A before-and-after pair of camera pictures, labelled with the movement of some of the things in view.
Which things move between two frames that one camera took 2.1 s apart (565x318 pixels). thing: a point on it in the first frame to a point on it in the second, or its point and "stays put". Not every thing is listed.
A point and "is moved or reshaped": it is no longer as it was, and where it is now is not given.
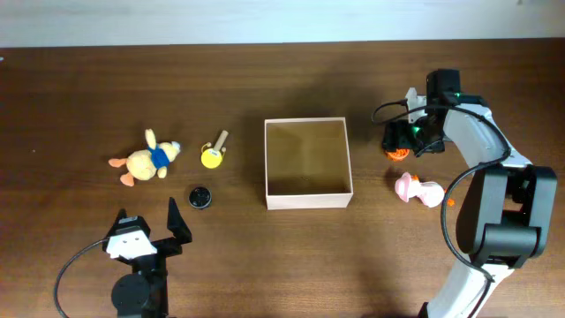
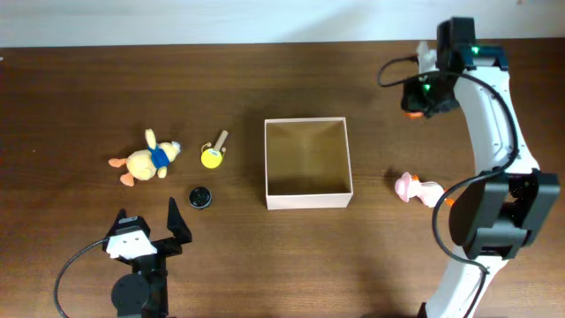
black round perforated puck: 199,197 stays put
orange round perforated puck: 399,155 is moved or reshaped
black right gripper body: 422,134 to 427,94
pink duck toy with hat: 430,193 stays put
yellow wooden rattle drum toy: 212,158 stays put
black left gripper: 172,246 stays put
